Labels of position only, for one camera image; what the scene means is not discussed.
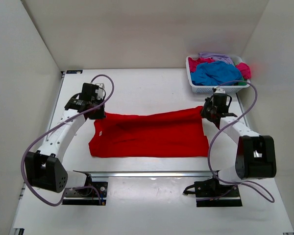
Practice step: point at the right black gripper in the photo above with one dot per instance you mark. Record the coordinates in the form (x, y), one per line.
(208, 101)

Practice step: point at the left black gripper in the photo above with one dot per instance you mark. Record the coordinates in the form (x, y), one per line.
(101, 114)

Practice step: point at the red t shirt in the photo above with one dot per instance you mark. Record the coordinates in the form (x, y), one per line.
(164, 135)

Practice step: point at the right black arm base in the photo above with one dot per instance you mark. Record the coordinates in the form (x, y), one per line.
(210, 193)

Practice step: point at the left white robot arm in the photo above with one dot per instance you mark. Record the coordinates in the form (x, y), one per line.
(44, 167)

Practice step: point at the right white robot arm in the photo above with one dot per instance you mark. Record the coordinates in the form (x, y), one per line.
(255, 155)

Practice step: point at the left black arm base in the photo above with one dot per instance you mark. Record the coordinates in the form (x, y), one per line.
(94, 196)

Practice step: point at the green t shirt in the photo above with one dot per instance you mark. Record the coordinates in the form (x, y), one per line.
(242, 82)

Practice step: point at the small dark label sticker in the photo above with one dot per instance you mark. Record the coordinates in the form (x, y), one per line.
(74, 71)

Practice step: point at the lavender t shirt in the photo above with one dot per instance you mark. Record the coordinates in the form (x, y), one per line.
(217, 57)

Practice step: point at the pink t shirt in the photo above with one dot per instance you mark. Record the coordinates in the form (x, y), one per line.
(242, 67)

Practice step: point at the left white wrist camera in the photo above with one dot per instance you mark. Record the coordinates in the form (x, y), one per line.
(100, 90)

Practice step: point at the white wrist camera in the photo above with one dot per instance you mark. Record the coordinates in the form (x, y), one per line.
(100, 90)
(218, 90)

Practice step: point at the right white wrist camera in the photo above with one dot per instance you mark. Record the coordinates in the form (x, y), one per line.
(218, 90)

